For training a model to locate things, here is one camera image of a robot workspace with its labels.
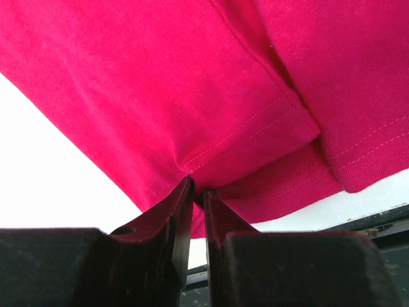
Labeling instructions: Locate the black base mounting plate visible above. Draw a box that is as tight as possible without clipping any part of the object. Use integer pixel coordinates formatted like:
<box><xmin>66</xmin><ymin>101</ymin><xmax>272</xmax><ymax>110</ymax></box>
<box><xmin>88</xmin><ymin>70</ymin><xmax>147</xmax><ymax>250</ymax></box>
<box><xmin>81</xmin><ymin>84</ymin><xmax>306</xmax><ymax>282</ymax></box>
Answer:
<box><xmin>178</xmin><ymin>204</ymin><xmax>409</xmax><ymax>307</ymax></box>

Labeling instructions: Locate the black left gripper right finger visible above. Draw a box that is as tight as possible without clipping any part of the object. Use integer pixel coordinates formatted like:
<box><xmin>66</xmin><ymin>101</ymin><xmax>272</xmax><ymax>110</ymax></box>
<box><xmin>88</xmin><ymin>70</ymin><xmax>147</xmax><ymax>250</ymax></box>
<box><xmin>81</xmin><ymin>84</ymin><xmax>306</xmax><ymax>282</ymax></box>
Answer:
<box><xmin>203</xmin><ymin>189</ymin><xmax>260</xmax><ymax>306</ymax></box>

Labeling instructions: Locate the crimson pink t-shirt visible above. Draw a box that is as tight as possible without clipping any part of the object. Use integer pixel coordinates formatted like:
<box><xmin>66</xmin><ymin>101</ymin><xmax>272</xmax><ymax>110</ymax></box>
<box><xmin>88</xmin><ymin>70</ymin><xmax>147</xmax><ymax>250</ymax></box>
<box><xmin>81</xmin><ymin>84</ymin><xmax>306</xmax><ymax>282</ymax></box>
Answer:
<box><xmin>1</xmin><ymin>1</ymin><xmax>408</xmax><ymax>223</ymax></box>

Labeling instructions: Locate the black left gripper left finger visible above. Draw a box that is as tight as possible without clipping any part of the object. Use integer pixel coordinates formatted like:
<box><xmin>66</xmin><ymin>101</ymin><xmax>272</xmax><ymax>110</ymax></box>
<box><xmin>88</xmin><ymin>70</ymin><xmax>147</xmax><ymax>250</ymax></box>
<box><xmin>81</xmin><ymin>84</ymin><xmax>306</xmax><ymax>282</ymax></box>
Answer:
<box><xmin>110</xmin><ymin>177</ymin><xmax>194</xmax><ymax>306</ymax></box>

